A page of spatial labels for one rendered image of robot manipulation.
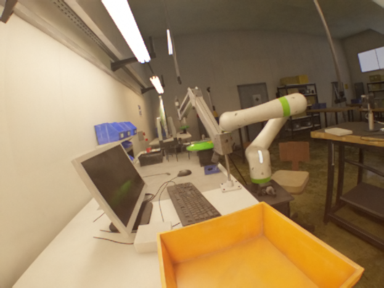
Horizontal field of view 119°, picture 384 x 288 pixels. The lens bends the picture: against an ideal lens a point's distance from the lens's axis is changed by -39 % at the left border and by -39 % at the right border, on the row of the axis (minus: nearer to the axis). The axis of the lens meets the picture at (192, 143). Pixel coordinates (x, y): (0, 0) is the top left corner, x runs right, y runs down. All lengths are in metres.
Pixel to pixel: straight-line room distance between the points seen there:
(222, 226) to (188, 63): 6.09
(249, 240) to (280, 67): 7.23
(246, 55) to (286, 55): 1.79
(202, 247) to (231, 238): 0.09
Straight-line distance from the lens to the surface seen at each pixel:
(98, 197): 0.59
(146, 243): 0.60
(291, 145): 1.95
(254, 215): 0.55
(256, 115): 1.03
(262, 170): 1.07
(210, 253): 0.56
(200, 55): 6.55
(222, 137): 0.87
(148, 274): 0.55
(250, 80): 6.79
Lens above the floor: 1.30
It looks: 8 degrees down
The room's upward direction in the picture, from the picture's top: 10 degrees counter-clockwise
